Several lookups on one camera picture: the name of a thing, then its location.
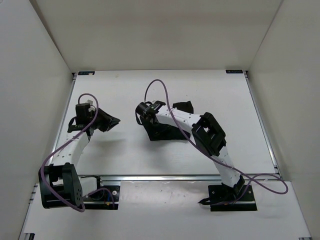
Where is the left table label sticker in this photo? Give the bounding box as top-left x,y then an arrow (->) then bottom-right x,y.
77,71 -> 95,76

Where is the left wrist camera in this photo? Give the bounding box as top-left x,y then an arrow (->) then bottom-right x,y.
75,102 -> 96,126

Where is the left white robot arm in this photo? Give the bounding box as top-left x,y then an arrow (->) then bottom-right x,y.
38,103 -> 120,213

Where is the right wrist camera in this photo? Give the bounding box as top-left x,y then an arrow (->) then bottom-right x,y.
135,101 -> 152,117

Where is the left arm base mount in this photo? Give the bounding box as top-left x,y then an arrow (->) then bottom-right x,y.
84,181 -> 121,211

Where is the right table label sticker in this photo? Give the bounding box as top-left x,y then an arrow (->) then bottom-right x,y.
225,69 -> 243,74

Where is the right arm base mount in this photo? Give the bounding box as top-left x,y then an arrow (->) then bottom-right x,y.
198,184 -> 258,212

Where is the black pleated skirt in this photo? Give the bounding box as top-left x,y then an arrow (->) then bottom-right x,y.
139,101 -> 194,141

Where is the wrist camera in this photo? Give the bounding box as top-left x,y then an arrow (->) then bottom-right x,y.
75,102 -> 96,126
135,101 -> 152,117

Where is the table label sticker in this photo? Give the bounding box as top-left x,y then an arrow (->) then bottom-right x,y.
77,71 -> 95,76
225,69 -> 243,74

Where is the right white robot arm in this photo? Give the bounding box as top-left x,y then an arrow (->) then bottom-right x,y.
135,100 -> 226,157

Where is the aluminium front rail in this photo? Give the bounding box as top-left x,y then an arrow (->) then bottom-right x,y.
96,174 -> 282,183

